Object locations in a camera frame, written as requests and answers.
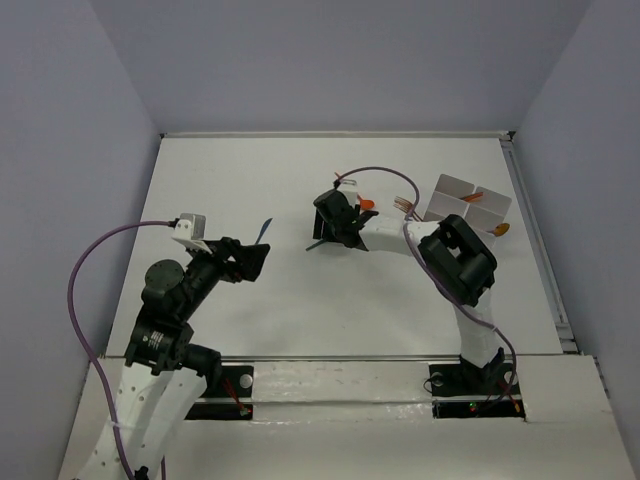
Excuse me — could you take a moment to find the teal plastic knife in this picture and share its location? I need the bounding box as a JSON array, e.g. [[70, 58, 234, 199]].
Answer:
[[305, 239, 327, 252]]

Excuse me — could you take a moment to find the blue plastic knife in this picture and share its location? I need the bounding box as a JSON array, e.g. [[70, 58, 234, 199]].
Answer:
[[254, 218, 273, 245]]

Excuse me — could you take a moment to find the copper metal fork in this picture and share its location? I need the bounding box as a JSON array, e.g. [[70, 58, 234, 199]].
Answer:
[[393, 196, 414, 213]]

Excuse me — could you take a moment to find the copper metal spoon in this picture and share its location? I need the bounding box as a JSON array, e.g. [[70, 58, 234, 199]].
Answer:
[[491, 223, 510, 237]]

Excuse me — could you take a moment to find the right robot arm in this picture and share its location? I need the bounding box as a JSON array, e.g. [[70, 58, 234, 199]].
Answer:
[[313, 189, 504, 392]]

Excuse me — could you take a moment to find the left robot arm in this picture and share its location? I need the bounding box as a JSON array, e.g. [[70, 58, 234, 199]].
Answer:
[[78, 237, 270, 479]]

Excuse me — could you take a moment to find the orange plastic spoon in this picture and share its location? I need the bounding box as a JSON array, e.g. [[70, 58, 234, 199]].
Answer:
[[334, 172, 375, 211]]

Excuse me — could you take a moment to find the white divided container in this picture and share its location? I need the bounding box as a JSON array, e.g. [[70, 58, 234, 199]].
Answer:
[[423, 174, 512, 248]]

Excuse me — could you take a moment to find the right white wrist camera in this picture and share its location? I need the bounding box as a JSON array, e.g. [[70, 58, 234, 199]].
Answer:
[[336, 179, 359, 206]]

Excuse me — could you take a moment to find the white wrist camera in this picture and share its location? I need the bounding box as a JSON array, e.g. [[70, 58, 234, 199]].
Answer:
[[336, 179, 359, 206], [172, 213, 206, 246]]

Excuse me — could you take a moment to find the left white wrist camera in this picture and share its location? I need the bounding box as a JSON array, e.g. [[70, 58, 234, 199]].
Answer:
[[172, 213, 206, 246]]

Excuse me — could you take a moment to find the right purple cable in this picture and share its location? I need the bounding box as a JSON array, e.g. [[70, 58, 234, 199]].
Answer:
[[333, 166, 517, 396]]

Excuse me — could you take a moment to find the purple cable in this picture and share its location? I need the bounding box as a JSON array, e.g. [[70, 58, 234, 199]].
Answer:
[[333, 166, 517, 396], [67, 219, 177, 480]]

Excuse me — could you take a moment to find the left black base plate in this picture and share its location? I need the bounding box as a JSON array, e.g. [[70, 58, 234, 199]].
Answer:
[[185, 364, 254, 421]]

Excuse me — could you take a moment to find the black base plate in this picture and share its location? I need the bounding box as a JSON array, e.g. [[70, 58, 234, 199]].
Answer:
[[423, 363, 526, 419], [185, 364, 254, 421]]

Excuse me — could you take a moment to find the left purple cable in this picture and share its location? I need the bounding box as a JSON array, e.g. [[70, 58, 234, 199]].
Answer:
[[67, 219, 177, 480]]

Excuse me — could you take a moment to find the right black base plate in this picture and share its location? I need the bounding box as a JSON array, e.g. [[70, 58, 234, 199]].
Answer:
[[423, 363, 526, 419]]

